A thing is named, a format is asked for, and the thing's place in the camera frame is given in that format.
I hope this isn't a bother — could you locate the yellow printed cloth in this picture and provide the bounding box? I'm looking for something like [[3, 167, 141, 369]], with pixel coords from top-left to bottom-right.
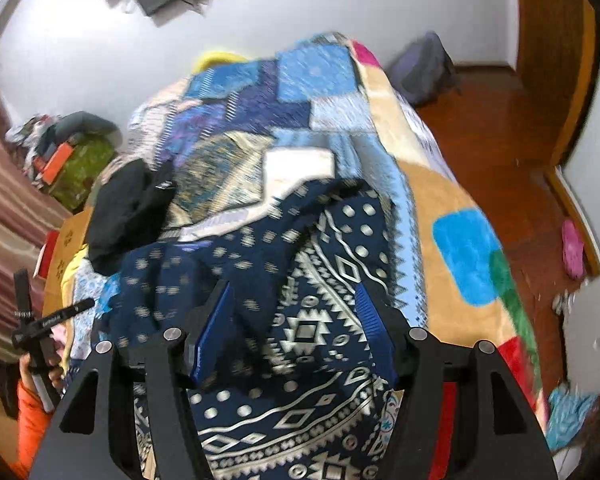
[[60, 245, 91, 361]]

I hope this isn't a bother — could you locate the red box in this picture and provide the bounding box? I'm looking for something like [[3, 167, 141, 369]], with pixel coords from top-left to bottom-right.
[[35, 232, 58, 281]]

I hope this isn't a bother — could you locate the orange box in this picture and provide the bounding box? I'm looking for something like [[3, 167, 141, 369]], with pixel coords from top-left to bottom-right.
[[42, 142, 76, 186]]

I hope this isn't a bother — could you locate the striped brown curtain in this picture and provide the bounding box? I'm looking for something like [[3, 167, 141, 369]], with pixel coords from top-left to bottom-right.
[[0, 45, 73, 361]]

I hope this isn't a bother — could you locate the yellow plastic object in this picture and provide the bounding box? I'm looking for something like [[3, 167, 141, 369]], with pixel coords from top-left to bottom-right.
[[192, 49, 243, 73]]

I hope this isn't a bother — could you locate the blue patchwork quilt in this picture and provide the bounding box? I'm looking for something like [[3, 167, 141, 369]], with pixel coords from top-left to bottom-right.
[[70, 35, 421, 311]]

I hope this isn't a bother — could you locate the white sliding wardrobe door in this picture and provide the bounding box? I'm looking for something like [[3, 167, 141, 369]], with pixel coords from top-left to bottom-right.
[[545, 25, 600, 281]]

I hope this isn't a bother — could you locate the green patterned bag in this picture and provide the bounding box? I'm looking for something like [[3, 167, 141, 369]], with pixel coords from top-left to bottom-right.
[[50, 137, 116, 211]]

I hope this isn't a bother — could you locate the small wooden table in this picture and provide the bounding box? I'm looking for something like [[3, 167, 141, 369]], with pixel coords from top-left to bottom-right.
[[42, 207, 93, 361]]

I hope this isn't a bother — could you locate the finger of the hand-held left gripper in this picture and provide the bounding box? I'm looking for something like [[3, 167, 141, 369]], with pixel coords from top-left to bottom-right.
[[32, 299, 96, 335]]

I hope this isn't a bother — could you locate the white appliance with stickers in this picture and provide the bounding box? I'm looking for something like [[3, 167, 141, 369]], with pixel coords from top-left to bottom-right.
[[562, 275, 600, 396]]

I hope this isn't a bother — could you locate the navy patterned hoodie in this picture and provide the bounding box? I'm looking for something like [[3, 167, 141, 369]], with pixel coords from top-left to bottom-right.
[[97, 177, 416, 480]]

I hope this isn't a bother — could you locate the person's left forearm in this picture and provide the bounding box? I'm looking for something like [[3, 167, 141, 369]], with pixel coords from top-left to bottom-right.
[[10, 377, 56, 476]]

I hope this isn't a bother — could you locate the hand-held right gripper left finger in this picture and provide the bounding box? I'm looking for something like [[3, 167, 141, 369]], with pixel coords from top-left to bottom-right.
[[27, 279, 233, 480]]

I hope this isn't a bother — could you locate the person's left hand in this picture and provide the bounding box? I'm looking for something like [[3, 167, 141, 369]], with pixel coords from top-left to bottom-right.
[[20, 352, 65, 393]]

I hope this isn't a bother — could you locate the black garment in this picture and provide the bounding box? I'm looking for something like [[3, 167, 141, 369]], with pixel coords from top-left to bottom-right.
[[86, 159, 177, 277]]

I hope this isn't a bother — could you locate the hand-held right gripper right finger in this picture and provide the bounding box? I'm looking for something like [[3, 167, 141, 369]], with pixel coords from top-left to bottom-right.
[[354, 282, 563, 480]]

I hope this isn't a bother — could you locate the wooden door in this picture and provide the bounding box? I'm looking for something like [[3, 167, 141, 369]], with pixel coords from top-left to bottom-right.
[[512, 0, 596, 166]]

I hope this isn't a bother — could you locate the pink slipper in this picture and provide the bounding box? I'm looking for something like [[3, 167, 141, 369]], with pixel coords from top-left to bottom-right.
[[561, 219, 586, 280]]

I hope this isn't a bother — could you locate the multicolour fleece blanket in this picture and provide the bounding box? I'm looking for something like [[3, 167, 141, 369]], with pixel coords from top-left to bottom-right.
[[350, 35, 551, 480]]

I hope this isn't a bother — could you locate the grey backpack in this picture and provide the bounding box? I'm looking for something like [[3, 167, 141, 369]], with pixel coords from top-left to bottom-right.
[[387, 31, 458, 107]]

